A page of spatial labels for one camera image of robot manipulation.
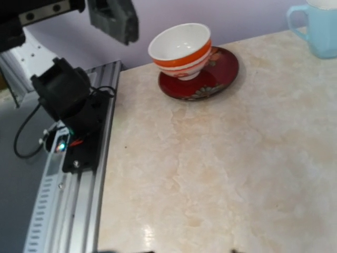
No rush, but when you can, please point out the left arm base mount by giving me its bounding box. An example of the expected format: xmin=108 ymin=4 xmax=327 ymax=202
xmin=42 ymin=92 xmax=111 ymax=174

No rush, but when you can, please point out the light blue mug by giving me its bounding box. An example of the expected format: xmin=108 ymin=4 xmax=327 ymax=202
xmin=286 ymin=0 xmax=336 ymax=59

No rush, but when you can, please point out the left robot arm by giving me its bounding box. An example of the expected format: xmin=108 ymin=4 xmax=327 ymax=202
xmin=1 ymin=1 xmax=89 ymax=121

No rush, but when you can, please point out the front aluminium rail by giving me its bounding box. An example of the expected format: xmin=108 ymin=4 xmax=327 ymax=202
xmin=22 ymin=60 xmax=123 ymax=253

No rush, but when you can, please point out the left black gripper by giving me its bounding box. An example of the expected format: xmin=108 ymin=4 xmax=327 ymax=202
xmin=1 ymin=0 xmax=85 ymax=53

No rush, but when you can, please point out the dark red saucer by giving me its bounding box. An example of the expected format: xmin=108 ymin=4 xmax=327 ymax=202
xmin=158 ymin=46 xmax=239 ymax=101

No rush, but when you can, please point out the white and red bowl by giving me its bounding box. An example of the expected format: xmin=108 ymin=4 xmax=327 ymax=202
xmin=148 ymin=23 xmax=212 ymax=81

